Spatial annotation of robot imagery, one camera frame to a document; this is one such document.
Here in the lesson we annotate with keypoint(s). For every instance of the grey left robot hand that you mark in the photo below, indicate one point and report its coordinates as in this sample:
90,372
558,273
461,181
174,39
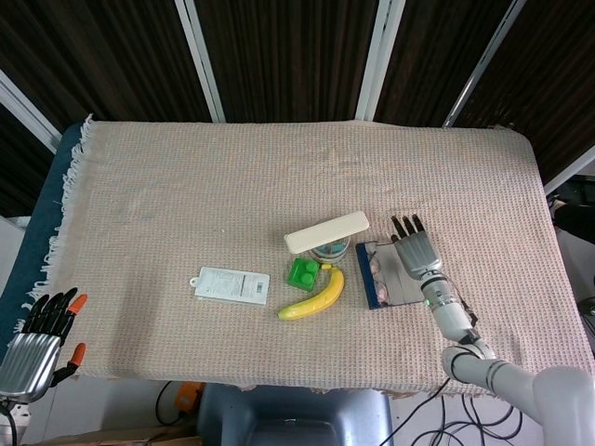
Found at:
28,362

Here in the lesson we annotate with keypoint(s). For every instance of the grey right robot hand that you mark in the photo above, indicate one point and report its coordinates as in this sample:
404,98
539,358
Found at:
418,255

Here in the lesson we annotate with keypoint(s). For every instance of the thin metal frame glasses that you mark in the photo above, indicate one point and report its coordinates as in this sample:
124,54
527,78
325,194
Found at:
381,292

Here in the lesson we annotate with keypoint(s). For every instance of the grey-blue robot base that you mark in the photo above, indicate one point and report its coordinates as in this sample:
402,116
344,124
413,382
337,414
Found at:
293,418

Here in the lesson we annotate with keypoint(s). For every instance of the cream rectangular bar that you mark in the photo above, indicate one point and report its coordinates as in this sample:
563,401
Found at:
325,231

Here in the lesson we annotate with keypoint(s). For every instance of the yellow toy banana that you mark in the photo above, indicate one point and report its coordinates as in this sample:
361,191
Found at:
325,297

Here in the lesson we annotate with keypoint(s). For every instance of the green toy building brick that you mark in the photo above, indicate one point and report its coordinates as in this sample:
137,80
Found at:
302,276

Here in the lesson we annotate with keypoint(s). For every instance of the teal padded table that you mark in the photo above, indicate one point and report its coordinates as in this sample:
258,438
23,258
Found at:
42,223

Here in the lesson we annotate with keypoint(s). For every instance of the black equipment beside table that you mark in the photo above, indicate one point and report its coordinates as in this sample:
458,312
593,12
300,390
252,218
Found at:
576,213

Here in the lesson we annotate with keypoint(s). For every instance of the orange floor device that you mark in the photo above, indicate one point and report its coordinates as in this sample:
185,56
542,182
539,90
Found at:
188,399

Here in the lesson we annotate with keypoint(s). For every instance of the white flat retail package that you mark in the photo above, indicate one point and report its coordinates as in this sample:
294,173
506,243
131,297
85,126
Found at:
228,285

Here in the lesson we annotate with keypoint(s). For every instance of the beige woven tablecloth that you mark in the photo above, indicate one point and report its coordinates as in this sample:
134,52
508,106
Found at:
186,186

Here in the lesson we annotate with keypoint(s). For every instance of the white screen frame post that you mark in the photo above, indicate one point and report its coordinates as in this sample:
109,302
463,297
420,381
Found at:
572,169
23,109
379,56
483,65
200,56

